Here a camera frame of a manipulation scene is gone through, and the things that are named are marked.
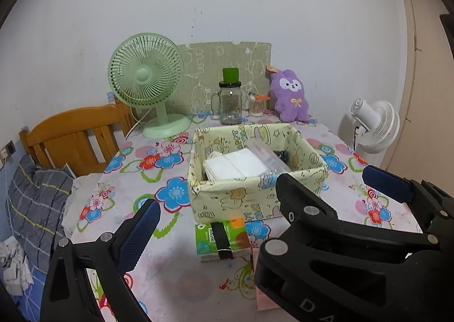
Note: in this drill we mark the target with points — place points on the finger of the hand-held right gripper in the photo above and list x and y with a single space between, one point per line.
308 222
388 183

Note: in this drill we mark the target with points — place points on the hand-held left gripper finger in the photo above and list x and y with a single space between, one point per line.
140 235

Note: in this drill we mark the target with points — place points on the clear plastic bag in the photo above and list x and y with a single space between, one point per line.
269 159

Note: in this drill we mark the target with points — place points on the yellow printed fabric storage box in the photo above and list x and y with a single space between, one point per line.
230 201

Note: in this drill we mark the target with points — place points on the white tissue packet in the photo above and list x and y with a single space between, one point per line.
216 166

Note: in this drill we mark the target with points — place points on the floral tablecloth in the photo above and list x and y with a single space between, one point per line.
170 272

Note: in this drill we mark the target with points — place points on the green orange tissue pack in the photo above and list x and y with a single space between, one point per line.
204 240

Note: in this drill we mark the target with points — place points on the white standing fan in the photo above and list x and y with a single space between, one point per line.
376 120

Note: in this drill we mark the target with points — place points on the black plastic bag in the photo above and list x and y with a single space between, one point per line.
282 156

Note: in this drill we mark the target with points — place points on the white quilt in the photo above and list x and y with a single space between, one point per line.
81 190

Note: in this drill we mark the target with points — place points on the grey plaid pillow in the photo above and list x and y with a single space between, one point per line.
35 212

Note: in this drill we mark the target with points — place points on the purple rabbit plush toy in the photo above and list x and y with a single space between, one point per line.
289 102

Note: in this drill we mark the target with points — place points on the blue bed sheet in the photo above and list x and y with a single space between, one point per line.
32 295

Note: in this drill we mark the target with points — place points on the cotton swab jar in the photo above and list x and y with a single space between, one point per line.
257 107

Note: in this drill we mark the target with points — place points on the wooden bed headboard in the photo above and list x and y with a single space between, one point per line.
67 130

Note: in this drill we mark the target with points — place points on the white crumpled cloth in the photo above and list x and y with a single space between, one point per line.
16 265

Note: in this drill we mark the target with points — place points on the glass mug jar black lid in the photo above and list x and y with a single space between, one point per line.
230 105

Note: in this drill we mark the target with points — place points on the green desk fan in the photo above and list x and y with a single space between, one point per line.
143 75

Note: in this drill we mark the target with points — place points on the green plastic cup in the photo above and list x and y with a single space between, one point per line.
230 75

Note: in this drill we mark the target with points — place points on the green printed cardboard panel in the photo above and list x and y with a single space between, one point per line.
212 59

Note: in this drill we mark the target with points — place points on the wall socket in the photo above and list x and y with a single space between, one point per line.
10 147

